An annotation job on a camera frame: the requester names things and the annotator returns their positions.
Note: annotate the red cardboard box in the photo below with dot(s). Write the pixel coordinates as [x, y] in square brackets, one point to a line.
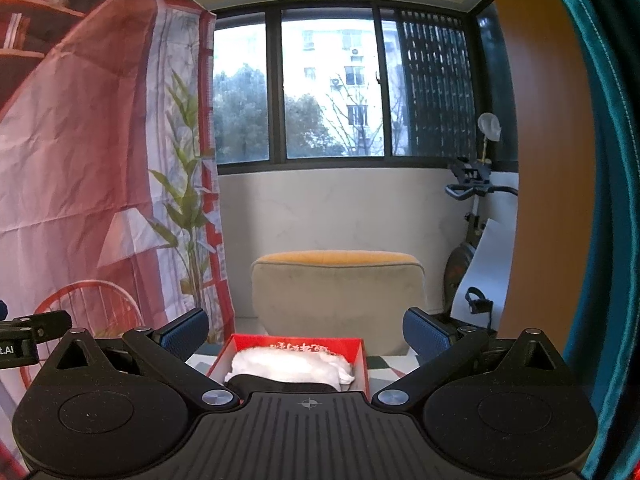
[250, 342]

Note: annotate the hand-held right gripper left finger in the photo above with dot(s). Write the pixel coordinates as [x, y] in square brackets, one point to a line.
[185, 332]

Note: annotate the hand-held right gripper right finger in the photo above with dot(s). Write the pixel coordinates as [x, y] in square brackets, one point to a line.
[425, 332]

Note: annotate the black exercise bike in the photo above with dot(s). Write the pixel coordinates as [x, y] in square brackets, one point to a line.
[462, 265]

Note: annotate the pink printed wall cloth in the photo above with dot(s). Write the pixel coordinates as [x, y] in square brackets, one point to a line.
[75, 160]

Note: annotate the brown wooden door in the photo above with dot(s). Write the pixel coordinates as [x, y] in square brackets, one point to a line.
[550, 160]

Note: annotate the white fluffy cloth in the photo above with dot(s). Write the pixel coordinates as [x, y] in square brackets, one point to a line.
[290, 365]

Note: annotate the white mannequin head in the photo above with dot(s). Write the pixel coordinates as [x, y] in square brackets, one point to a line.
[489, 127]

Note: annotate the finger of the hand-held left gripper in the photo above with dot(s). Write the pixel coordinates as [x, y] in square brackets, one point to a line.
[45, 321]

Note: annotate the beige chair with yellow top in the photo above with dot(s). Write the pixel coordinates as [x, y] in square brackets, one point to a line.
[335, 295]

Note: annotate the dark framed window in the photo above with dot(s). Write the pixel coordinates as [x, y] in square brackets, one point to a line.
[325, 85]

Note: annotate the teal curtain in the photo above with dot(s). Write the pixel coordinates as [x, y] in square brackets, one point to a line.
[615, 210]

